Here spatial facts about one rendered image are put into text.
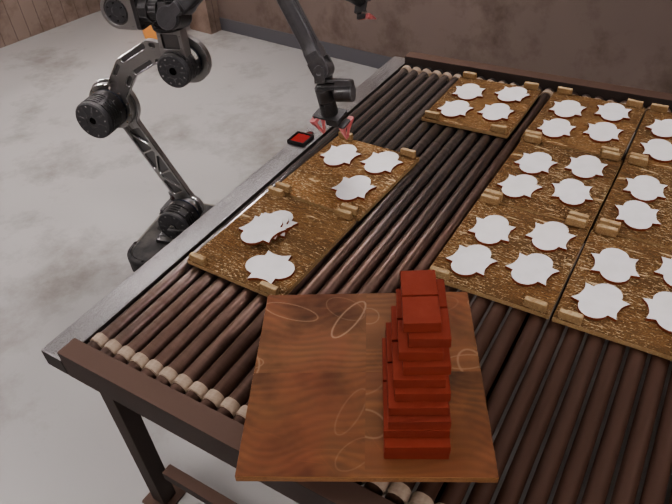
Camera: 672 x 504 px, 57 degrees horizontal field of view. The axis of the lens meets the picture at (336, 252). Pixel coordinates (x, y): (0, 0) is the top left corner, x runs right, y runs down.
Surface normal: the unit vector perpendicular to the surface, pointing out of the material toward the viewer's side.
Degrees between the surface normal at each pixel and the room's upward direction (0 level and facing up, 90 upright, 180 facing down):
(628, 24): 90
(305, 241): 0
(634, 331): 0
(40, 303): 0
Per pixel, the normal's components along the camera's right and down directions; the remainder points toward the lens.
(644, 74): -0.62, 0.54
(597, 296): -0.07, -0.77
